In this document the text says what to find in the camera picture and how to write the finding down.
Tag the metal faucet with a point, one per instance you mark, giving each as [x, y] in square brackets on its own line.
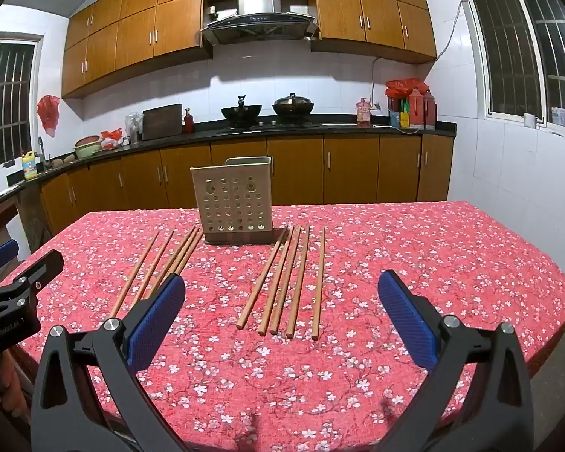
[42, 153]

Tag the dark red jug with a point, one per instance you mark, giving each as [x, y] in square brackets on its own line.
[429, 113]

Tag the green basin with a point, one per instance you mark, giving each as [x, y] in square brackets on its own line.
[87, 148]

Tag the beige perforated chopstick holder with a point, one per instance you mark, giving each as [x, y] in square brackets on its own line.
[233, 197]

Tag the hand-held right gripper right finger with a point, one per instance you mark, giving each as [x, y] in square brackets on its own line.
[400, 310]

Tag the white cup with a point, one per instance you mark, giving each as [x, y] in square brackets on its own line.
[530, 120]

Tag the black open wok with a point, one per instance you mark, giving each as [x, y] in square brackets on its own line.
[240, 113]

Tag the wooden upper cabinets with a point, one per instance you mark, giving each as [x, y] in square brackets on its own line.
[136, 33]

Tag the barred window with white frame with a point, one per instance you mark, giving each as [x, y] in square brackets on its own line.
[508, 56]
[9, 99]

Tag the black lidded wok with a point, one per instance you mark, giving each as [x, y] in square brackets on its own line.
[292, 106]

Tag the red floral tablecloth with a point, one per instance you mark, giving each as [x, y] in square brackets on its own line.
[358, 268]

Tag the red sauce bottle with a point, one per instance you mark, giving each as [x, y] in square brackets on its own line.
[189, 123]

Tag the yellow detergent bottle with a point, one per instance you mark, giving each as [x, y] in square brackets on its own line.
[29, 167]

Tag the pale plastic bottle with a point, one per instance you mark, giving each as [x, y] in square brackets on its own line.
[559, 116]

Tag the dark cutting board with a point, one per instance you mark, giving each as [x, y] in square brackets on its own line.
[162, 122]

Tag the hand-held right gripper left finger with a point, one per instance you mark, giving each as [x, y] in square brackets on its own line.
[162, 308]

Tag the small red plastic bag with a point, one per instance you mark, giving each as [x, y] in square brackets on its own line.
[112, 135]

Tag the pink plastic jug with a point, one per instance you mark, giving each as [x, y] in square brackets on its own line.
[364, 113]

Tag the clear plastic bag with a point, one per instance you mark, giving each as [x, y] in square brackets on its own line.
[133, 125]

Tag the blue and yellow box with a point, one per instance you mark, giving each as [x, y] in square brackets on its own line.
[399, 120]

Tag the bright red container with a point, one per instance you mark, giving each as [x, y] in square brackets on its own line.
[415, 110]

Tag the black gas stove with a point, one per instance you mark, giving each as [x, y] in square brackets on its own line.
[287, 125]

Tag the steel range hood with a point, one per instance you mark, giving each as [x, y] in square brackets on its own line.
[259, 23]

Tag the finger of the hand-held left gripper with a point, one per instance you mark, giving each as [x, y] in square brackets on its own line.
[0, 255]
[33, 275]

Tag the black kitchen countertop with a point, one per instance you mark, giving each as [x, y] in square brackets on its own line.
[287, 132]

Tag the red hanging plastic bag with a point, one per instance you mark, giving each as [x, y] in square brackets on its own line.
[48, 110]

